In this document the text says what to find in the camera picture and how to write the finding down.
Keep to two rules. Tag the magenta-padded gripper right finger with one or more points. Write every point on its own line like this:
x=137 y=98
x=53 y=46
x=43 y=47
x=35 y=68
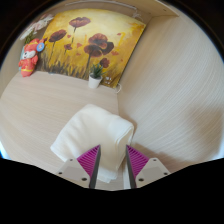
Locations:
x=136 y=160

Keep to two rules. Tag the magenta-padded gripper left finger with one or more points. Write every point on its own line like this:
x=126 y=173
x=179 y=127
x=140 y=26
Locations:
x=88 y=160

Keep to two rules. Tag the cream white towel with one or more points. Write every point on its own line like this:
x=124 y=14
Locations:
x=93 y=130

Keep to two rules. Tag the small white potted plant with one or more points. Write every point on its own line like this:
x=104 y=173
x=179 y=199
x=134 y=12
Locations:
x=94 y=81

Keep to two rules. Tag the red plush mouse toy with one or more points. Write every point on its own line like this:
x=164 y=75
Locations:
x=29 y=61

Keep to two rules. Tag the yellow poppy flower painting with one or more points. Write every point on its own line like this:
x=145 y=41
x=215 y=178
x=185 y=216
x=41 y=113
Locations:
x=100 y=30

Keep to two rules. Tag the slim white light bar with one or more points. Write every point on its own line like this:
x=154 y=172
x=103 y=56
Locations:
x=106 y=3

